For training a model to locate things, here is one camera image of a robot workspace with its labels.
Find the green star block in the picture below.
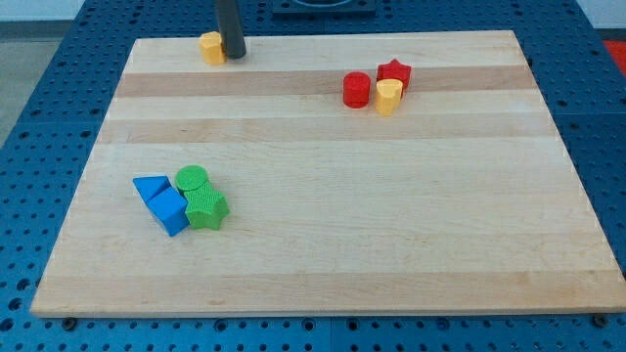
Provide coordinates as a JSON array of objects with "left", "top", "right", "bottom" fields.
[{"left": 184, "top": 183, "right": 230, "bottom": 231}]

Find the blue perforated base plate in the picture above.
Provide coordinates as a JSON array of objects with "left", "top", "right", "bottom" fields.
[{"left": 1, "top": 1, "right": 625, "bottom": 351}]

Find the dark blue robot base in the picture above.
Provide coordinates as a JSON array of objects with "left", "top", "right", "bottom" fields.
[{"left": 270, "top": 0, "right": 377, "bottom": 16}]

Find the blue cube block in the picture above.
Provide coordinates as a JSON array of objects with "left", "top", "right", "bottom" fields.
[{"left": 147, "top": 187, "right": 190, "bottom": 237}]

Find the green cylinder block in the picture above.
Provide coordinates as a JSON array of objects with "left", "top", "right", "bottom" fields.
[{"left": 174, "top": 164, "right": 209, "bottom": 193}]

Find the yellow heart block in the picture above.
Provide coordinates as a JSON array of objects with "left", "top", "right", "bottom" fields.
[{"left": 375, "top": 78, "right": 403, "bottom": 116}]

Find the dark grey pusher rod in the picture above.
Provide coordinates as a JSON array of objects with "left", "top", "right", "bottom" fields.
[{"left": 213, "top": 0, "right": 246, "bottom": 60}]

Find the red cylinder block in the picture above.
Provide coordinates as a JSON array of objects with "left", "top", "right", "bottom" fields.
[{"left": 342, "top": 71, "right": 371, "bottom": 109}]

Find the red star block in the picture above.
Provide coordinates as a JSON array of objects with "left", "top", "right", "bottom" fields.
[{"left": 377, "top": 59, "right": 412, "bottom": 93}]

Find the wooden board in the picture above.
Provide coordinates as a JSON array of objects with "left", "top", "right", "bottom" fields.
[{"left": 31, "top": 30, "right": 625, "bottom": 318}]

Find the yellow hexagon block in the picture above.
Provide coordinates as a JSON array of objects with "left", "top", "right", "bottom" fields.
[{"left": 199, "top": 31, "right": 227, "bottom": 66}]

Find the blue triangle block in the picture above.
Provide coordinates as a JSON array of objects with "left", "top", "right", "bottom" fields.
[{"left": 132, "top": 176, "right": 171, "bottom": 203}]

